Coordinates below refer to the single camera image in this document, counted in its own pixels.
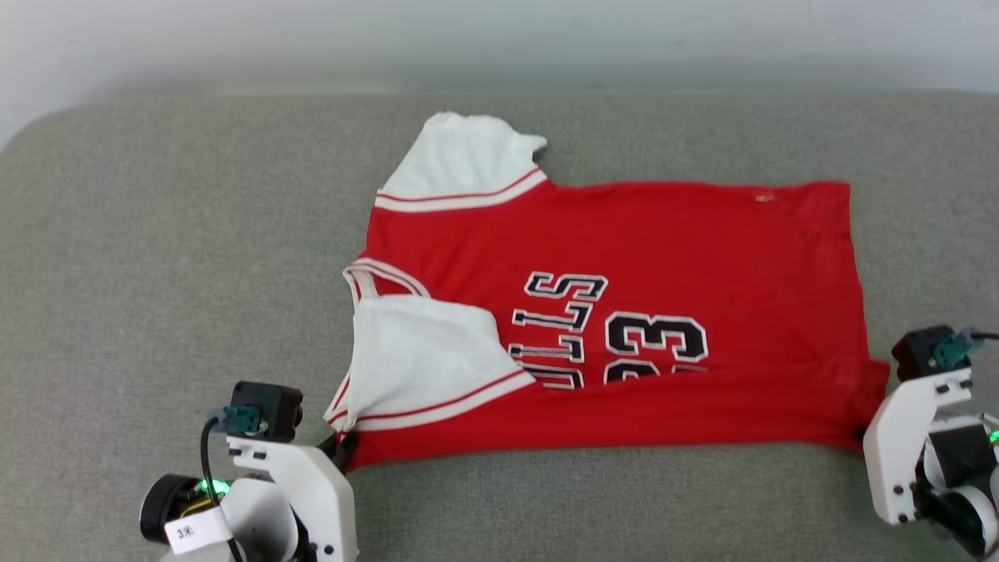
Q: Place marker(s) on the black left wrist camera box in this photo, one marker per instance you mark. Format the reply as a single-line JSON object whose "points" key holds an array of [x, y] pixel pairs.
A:
{"points": [[273, 402]]}

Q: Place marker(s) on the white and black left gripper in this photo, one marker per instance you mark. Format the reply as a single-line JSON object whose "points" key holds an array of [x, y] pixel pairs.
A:
{"points": [[320, 492]]}

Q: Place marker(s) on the teal right camera plug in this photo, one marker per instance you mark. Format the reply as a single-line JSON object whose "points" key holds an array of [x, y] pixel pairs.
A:
{"points": [[951, 351]]}

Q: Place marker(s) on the red and white basketball jersey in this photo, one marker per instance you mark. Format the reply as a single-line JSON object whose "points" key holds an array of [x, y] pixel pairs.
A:
{"points": [[702, 250]]}

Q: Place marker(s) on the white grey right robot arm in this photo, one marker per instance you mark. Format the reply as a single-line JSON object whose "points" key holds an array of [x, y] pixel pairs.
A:
{"points": [[975, 519]]}

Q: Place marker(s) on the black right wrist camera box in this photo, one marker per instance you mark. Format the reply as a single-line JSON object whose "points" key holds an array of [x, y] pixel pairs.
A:
{"points": [[913, 355]]}

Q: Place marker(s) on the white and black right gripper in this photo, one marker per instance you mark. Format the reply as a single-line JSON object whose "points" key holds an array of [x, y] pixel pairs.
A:
{"points": [[897, 453]]}

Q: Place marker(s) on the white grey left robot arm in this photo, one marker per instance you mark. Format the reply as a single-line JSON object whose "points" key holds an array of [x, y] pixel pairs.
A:
{"points": [[261, 519]]}

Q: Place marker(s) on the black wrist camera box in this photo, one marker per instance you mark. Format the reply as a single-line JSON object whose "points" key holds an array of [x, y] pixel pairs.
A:
{"points": [[913, 355], [273, 402]]}

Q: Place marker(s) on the teal camera plug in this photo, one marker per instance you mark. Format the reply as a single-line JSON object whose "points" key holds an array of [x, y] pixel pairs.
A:
{"points": [[243, 420], [951, 351]]}

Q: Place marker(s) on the teal left camera plug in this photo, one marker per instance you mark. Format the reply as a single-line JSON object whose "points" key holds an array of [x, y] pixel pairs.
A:
{"points": [[243, 420]]}

